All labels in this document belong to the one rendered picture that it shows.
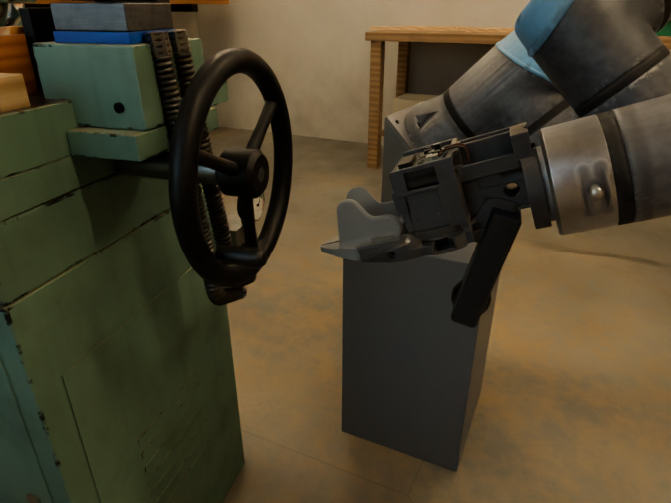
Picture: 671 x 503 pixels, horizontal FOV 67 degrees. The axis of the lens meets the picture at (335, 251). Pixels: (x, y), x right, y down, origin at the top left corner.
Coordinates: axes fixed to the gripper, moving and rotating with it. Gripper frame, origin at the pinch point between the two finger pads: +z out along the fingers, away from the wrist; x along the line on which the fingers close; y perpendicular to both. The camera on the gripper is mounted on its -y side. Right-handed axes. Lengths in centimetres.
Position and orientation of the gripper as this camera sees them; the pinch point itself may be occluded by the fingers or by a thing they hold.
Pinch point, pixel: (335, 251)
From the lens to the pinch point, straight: 50.4
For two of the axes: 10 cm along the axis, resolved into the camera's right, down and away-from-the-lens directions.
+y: -3.3, -8.9, -3.2
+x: -2.9, 4.2, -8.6
